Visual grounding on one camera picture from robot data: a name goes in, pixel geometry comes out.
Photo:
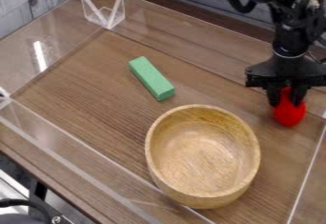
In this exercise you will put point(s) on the clear acrylic corner bracket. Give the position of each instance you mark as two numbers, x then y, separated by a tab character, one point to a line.
104	16

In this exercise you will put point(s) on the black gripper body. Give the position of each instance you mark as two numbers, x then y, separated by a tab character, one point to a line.
287	72

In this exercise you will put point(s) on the wooden bowl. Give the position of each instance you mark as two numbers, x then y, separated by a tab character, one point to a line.
204	155

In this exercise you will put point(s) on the red strawberry toy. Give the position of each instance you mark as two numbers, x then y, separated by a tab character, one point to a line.
288	114

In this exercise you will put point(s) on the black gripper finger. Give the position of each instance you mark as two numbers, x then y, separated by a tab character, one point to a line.
299	92
275	94

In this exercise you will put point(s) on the green rectangular block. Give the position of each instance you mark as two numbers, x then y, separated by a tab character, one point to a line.
160	86

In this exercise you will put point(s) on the clear acrylic tray wall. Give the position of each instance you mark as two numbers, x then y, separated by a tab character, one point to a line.
77	114

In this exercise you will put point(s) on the black metal table frame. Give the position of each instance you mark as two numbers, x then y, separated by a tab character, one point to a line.
59	210

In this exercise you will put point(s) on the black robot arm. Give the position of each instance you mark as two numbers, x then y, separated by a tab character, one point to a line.
300	20

